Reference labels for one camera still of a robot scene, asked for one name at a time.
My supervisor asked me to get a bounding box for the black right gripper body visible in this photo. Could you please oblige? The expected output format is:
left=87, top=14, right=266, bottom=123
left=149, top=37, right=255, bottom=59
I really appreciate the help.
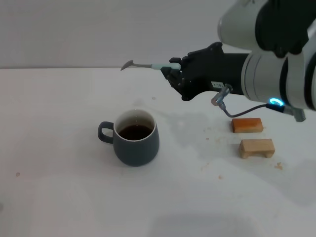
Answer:
left=181, top=42, right=250, bottom=101

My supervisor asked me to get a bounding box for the light blue handled metal spoon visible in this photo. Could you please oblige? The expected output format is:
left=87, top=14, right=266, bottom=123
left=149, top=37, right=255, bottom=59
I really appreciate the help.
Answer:
left=120, top=60, right=180, bottom=72

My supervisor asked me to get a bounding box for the dark grey ceramic coffee cup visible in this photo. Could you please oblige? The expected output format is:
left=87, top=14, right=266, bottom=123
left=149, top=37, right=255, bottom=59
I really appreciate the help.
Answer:
left=97, top=110, right=160, bottom=167

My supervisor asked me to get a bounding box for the orange-brown wooden block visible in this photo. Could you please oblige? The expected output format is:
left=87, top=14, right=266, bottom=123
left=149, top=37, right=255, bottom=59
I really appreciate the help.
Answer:
left=231, top=118, right=264, bottom=134

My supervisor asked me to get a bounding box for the light wooden bridge block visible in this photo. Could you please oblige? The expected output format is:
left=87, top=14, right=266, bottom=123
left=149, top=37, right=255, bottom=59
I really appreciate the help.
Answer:
left=238, top=138, right=276, bottom=159

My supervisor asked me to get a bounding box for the grey cable with metal plugs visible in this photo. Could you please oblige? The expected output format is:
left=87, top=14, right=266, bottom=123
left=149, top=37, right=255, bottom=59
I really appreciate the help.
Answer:
left=210, top=83, right=307, bottom=122

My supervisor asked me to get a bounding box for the silver black wrist camera box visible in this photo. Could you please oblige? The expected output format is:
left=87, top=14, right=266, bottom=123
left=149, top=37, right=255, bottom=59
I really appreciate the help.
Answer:
left=218, top=0, right=316, bottom=59

